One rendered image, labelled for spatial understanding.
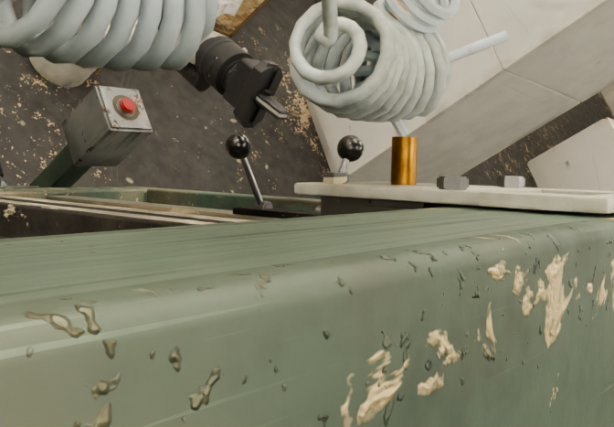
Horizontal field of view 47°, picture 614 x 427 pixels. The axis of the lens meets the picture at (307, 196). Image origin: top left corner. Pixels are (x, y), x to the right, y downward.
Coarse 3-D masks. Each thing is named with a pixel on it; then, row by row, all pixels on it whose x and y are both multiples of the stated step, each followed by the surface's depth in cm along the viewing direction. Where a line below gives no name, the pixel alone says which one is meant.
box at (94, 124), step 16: (96, 96) 158; (112, 96) 160; (128, 96) 164; (80, 112) 163; (96, 112) 158; (112, 112) 158; (144, 112) 165; (64, 128) 167; (80, 128) 163; (96, 128) 159; (112, 128) 156; (128, 128) 159; (144, 128) 162; (80, 144) 163; (96, 144) 159; (112, 144) 162; (128, 144) 165; (80, 160) 164; (96, 160) 166; (112, 160) 170
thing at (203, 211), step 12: (96, 204) 128; (108, 204) 125; (120, 204) 123; (132, 204) 121; (144, 204) 121; (156, 204) 122; (216, 216) 107; (228, 216) 105; (240, 216) 103; (252, 216) 102
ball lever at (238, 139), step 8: (232, 136) 98; (240, 136) 98; (248, 136) 99; (232, 144) 98; (240, 144) 98; (248, 144) 98; (232, 152) 98; (240, 152) 98; (248, 152) 99; (240, 160) 100; (248, 168) 101; (248, 176) 101; (256, 184) 102; (256, 192) 102; (256, 200) 103; (264, 208) 102
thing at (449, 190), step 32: (384, 0) 43; (416, 0) 44; (416, 160) 44; (320, 192) 43; (352, 192) 41; (384, 192) 40; (416, 192) 38; (448, 192) 37; (480, 192) 36; (512, 192) 36; (544, 192) 41; (576, 192) 40; (608, 192) 39; (0, 224) 73; (32, 224) 69; (64, 224) 65; (96, 224) 62; (128, 224) 59; (160, 224) 56; (192, 224) 53
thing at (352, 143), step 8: (344, 136) 99; (352, 136) 99; (344, 144) 98; (352, 144) 98; (360, 144) 98; (344, 152) 98; (352, 152) 98; (360, 152) 98; (344, 160) 98; (352, 160) 99; (344, 168) 98; (320, 208) 96
